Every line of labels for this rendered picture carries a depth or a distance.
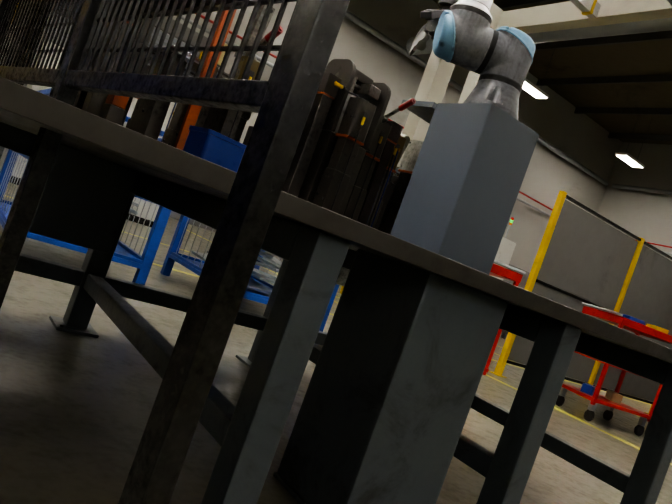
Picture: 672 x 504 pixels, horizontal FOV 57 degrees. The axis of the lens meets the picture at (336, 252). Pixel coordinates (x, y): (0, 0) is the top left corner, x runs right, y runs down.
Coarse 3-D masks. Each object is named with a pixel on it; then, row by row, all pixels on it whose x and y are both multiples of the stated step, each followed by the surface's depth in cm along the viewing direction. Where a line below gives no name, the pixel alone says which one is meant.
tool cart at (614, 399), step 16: (608, 320) 536; (624, 320) 523; (640, 320) 545; (656, 336) 539; (576, 352) 555; (560, 400) 561; (592, 400) 524; (608, 400) 554; (656, 400) 551; (592, 416) 529; (608, 416) 586; (640, 416) 555; (640, 432) 553
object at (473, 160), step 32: (448, 128) 162; (480, 128) 153; (512, 128) 157; (448, 160) 158; (480, 160) 154; (512, 160) 160; (416, 192) 164; (448, 192) 155; (480, 192) 156; (512, 192) 162; (416, 224) 161; (448, 224) 152; (480, 224) 158; (448, 256) 154; (480, 256) 160
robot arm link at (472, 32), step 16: (464, 0) 161; (480, 0) 160; (448, 16) 159; (464, 16) 159; (480, 16) 159; (448, 32) 158; (464, 32) 158; (480, 32) 159; (448, 48) 160; (464, 48) 160; (480, 48) 159; (464, 64) 163; (480, 64) 162
